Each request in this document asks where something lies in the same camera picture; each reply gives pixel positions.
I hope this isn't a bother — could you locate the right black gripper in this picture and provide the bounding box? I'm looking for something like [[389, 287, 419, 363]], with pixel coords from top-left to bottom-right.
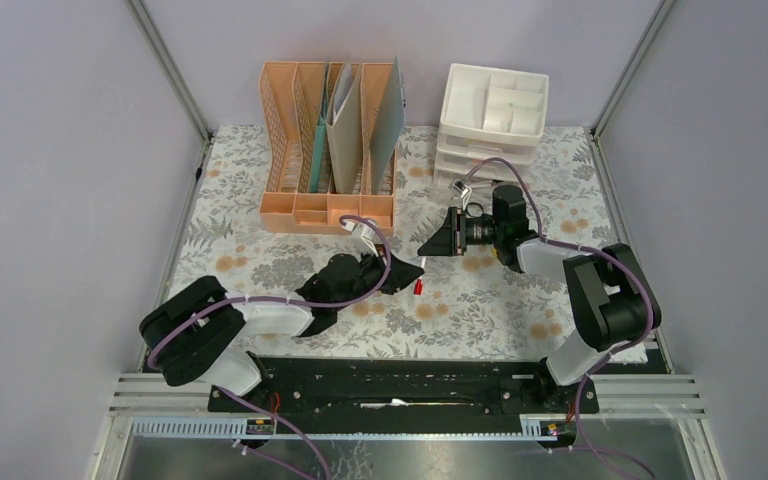
[[417, 207, 503, 257]]

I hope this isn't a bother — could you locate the teal folder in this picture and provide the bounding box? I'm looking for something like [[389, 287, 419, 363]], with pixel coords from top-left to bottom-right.
[[308, 61, 330, 193]]

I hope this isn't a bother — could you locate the light blue folder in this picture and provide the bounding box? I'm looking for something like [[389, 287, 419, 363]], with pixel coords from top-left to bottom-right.
[[370, 57, 405, 194]]

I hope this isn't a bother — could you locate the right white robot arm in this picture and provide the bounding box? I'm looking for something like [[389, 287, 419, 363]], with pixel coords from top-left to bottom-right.
[[418, 185, 661, 412]]

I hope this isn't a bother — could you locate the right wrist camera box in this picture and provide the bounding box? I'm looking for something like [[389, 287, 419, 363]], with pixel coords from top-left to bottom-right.
[[449, 180, 473, 208]]

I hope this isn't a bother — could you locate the white plastic drawer unit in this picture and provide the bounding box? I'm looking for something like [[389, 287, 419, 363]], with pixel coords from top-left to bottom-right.
[[433, 63, 550, 186]]

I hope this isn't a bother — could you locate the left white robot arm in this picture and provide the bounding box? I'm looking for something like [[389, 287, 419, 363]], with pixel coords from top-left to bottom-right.
[[138, 253, 425, 411]]

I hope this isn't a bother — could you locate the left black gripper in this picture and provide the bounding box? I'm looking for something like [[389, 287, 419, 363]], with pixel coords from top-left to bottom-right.
[[334, 244, 423, 312]]

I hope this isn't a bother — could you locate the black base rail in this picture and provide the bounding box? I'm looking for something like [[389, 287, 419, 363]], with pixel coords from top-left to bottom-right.
[[208, 354, 601, 439]]

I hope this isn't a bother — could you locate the floral patterned desk mat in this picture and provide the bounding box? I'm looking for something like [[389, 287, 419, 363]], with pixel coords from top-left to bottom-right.
[[171, 126, 617, 361]]

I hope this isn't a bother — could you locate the orange plastic file organizer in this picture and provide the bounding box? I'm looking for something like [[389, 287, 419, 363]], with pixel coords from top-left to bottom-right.
[[259, 60, 405, 234]]

